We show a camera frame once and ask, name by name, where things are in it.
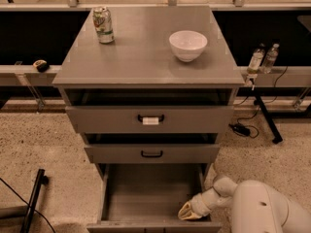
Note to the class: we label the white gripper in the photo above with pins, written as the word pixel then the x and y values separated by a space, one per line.
pixel 203 202

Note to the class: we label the grey bottom drawer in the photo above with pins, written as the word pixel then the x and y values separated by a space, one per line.
pixel 146 198

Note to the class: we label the grey drawer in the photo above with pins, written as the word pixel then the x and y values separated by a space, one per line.
pixel 143 119
pixel 146 198
pixel 157 153

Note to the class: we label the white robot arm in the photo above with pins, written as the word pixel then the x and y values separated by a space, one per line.
pixel 256 207

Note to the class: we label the grey middle drawer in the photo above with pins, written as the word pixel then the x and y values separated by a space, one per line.
pixel 157 153

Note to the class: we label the grey drawer cabinet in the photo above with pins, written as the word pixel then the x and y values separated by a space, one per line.
pixel 140 69

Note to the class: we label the grey top drawer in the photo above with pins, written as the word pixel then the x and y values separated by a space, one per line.
pixel 143 119

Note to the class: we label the black power adapter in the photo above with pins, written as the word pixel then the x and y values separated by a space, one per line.
pixel 240 129

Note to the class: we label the black stand leg right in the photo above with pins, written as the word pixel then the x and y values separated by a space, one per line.
pixel 277 136

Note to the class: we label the black stand leg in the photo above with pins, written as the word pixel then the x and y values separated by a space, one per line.
pixel 41 179
pixel 277 136

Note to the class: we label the black stand leg left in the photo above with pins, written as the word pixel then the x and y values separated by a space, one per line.
pixel 41 179

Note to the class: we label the clear bottle green label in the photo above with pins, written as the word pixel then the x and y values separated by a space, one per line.
pixel 256 60

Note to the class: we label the white ceramic bowl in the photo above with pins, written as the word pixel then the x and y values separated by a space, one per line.
pixel 187 45

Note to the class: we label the clear plastic water bottle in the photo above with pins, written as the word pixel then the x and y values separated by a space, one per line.
pixel 270 59

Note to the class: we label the small black yellow object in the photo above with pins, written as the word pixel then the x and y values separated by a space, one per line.
pixel 41 65

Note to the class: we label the green soda can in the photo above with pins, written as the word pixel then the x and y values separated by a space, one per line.
pixel 102 21

